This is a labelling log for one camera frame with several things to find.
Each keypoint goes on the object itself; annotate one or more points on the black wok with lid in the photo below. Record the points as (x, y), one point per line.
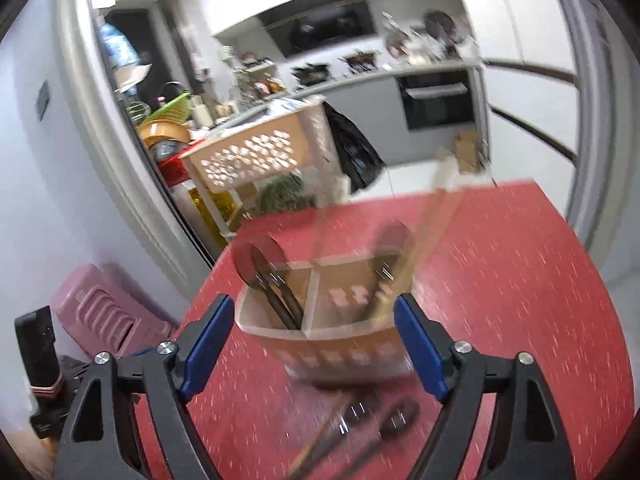
(361, 60)

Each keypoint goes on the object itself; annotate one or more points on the blue water bottle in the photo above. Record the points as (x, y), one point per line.
(116, 45)

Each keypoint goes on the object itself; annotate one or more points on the pink plastic stool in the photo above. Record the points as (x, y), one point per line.
(110, 310)

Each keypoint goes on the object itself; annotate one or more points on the wooden chopstick with blue end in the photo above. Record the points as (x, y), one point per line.
(447, 200)

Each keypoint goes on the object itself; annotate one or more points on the black range hood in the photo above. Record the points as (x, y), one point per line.
(320, 27)

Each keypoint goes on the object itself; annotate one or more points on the black built-in oven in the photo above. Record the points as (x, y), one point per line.
(435, 97)

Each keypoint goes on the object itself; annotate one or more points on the orange plastic basin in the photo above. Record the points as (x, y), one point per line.
(162, 131)

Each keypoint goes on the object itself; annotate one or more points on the red plastic basket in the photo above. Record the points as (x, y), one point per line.
(172, 170)

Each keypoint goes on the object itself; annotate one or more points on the green plastic basket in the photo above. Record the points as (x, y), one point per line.
(170, 107)

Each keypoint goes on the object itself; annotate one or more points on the beige plastic utensil holder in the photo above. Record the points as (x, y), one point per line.
(345, 345)

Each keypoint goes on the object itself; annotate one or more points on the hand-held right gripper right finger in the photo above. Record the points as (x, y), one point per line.
(422, 345)

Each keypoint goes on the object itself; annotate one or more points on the black plastic bag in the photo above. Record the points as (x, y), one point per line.
(355, 150)

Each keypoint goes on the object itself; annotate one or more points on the beige flower-pattern basket rack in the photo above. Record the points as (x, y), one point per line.
(255, 157)

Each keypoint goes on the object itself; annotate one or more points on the yellow oil bottle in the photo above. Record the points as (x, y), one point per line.
(212, 207)

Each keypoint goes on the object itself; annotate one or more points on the white refrigerator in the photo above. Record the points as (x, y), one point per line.
(530, 60)

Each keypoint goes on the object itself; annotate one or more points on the cardboard box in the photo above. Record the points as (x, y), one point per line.
(466, 152)

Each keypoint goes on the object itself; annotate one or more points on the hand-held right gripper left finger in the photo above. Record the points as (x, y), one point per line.
(205, 345)

